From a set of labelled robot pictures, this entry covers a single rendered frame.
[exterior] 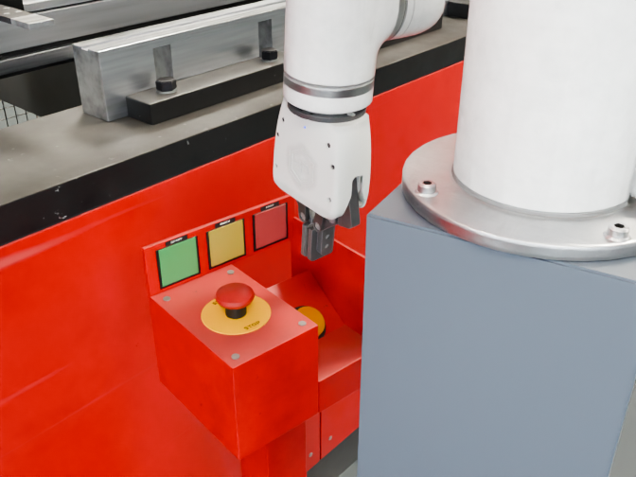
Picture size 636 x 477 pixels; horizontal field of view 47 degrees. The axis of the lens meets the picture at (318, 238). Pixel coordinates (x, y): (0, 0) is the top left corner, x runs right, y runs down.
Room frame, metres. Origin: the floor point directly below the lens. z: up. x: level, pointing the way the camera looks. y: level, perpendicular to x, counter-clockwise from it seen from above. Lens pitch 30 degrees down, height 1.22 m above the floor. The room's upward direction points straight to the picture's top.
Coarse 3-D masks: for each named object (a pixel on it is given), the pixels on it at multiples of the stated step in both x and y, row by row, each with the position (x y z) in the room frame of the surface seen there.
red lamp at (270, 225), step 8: (272, 208) 0.76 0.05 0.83; (280, 208) 0.76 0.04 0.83; (256, 216) 0.74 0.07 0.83; (264, 216) 0.75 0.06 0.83; (272, 216) 0.76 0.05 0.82; (280, 216) 0.76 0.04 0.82; (256, 224) 0.74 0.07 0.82; (264, 224) 0.75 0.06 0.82; (272, 224) 0.76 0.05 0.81; (280, 224) 0.76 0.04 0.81; (256, 232) 0.74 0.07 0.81; (264, 232) 0.75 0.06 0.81; (272, 232) 0.76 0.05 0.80; (280, 232) 0.76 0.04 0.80; (256, 240) 0.74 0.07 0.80; (264, 240) 0.75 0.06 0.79; (272, 240) 0.75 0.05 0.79; (256, 248) 0.74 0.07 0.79
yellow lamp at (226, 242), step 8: (232, 224) 0.72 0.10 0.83; (240, 224) 0.73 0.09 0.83; (208, 232) 0.70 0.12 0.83; (216, 232) 0.71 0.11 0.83; (224, 232) 0.71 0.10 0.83; (232, 232) 0.72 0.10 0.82; (240, 232) 0.73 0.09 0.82; (216, 240) 0.71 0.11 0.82; (224, 240) 0.71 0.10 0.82; (232, 240) 0.72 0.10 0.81; (240, 240) 0.73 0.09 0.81; (216, 248) 0.70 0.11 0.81; (224, 248) 0.71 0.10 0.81; (232, 248) 0.72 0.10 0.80; (240, 248) 0.73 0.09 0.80; (216, 256) 0.70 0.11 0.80; (224, 256) 0.71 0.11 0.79; (232, 256) 0.72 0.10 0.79; (216, 264) 0.70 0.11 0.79
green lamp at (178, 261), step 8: (192, 240) 0.69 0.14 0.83; (168, 248) 0.67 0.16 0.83; (176, 248) 0.67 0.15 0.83; (184, 248) 0.68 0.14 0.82; (192, 248) 0.69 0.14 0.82; (160, 256) 0.66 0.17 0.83; (168, 256) 0.67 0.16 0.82; (176, 256) 0.67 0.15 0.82; (184, 256) 0.68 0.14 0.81; (192, 256) 0.69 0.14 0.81; (160, 264) 0.66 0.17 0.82; (168, 264) 0.67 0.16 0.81; (176, 264) 0.67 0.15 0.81; (184, 264) 0.68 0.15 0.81; (192, 264) 0.68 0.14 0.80; (168, 272) 0.67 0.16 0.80; (176, 272) 0.67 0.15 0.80; (184, 272) 0.68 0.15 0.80; (192, 272) 0.68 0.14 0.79; (168, 280) 0.66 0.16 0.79; (176, 280) 0.67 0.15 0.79
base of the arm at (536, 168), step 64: (512, 0) 0.42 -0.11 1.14; (576, 0) 0.40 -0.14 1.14; (512, 64) 0.42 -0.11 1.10; (576, 64) 0.40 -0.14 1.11; (512, 128) 0.41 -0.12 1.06; (576, 128) 0.40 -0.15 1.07; (448, 192) 0.43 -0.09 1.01; (512, 192) 0.41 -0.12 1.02; (576, 192) 0.40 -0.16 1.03; (576, 256) 0.36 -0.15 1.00
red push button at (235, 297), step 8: (224, 288) 0.63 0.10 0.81; (232, 288) 0.62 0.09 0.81; (240, 288) 0.62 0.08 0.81; (248, 288) 0.63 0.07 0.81; (216, 296) 0.62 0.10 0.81; (224, 296) 0.61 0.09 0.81; (232, 296) 0.61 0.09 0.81; (240, 296) 0.61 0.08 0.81; (248, 296) 0.61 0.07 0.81; (224, 304) 0.60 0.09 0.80; (232, 304) 0.60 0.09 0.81; (240, 304) 0.60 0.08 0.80; (248, 304) 0.61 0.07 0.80; (232, 312) 0.61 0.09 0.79; (240, 312) 0.61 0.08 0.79
